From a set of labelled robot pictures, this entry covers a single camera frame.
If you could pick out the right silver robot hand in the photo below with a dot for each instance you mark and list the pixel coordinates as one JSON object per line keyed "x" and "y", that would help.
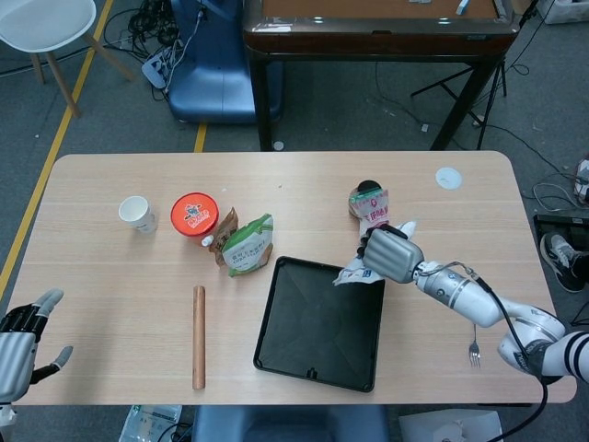
{"x": 391, "y": 253}

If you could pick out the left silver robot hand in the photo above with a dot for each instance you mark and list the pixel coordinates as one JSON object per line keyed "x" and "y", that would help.
{"x": 14, "y": 359}

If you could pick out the white grey snack bag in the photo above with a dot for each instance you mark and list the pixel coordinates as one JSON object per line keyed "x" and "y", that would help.
{"x": 354, "y": 276}

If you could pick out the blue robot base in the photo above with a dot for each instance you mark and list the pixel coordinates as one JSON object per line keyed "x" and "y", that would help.
{"x": 216, "y": 78}

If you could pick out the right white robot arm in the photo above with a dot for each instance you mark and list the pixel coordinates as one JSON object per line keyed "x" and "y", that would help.
{"x": 465, "y": 294}

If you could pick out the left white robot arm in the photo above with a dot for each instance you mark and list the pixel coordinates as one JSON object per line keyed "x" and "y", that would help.
{"x": 5, "y": 412}

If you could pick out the pink white snack bag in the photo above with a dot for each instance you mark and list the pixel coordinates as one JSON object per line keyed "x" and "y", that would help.
{"x": 375, "y": 212}

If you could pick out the black square plastic tray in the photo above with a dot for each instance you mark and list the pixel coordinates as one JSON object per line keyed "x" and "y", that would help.
{"x": 317, "y": 322}

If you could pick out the green snack bag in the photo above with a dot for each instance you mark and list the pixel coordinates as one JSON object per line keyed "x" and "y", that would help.
{"x": 248, "y": 251}

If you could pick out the clear printed plastic bag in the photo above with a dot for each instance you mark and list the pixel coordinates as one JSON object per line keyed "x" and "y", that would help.
{"x": 147, "y": 423}

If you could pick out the black lid jar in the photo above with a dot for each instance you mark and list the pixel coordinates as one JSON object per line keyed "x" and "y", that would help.
{"x": 367, "y": 186}

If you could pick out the white round table grommet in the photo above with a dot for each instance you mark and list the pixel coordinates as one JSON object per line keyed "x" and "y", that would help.
{"x": 448, "y": 177}

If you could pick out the metal fork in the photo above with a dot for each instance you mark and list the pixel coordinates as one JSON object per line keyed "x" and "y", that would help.
{"x": 475, "y": 350}

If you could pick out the white round floor disc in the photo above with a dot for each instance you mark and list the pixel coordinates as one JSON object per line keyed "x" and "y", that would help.
{"x": 278, "y": 145}

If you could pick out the brown snack packet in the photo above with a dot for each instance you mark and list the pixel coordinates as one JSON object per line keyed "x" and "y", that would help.
{"x": 227, "y": 228}

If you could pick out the grey black sneaker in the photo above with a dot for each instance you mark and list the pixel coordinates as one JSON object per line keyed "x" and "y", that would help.
{"x": 559, "y": 260}

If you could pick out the black floor box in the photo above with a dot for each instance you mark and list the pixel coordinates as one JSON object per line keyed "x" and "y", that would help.
{"x": 559, "y": 223}

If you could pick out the black tripod stand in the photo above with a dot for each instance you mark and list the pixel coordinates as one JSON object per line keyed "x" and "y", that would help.
{"x": 453, "y": 92}

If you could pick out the white cardboard box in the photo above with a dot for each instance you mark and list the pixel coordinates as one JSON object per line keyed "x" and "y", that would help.
{"x": 442, "y": 428}

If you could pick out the small white bottle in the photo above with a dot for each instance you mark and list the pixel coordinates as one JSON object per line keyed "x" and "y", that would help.
{"x": 207, "y": 240}

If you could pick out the wooden rolling pin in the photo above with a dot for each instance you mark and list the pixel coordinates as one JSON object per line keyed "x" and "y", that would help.
{"x": 199, "y": 336}

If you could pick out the white paper cup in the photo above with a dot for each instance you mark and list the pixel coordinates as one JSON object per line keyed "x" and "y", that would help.
{"x": 140, "y": 221}

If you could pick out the blue padded chair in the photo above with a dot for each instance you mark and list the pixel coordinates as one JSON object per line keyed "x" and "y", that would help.
{"x": 290, "y": 426}

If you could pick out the orange lid noodle tub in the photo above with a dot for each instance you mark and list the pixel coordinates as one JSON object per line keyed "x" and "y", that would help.
{"x": 194, "y": 214}

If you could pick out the red white floor object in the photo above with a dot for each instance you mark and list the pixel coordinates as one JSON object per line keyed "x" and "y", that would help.
{"x": 584, "y": 179}

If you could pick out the brown mahjong table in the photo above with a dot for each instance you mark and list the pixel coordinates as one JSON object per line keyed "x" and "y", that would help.
{"x": 368, "y": 39}

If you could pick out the white power strip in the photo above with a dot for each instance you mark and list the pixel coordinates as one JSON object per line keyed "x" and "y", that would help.
{"x": 154, "y": 69}

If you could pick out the white storage box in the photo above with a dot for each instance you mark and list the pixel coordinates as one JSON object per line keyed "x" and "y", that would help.
{"x": 568, "y": 9}

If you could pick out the white chair wooden legs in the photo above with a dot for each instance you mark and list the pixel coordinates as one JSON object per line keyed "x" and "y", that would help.
{"x": 41, "y": 20}

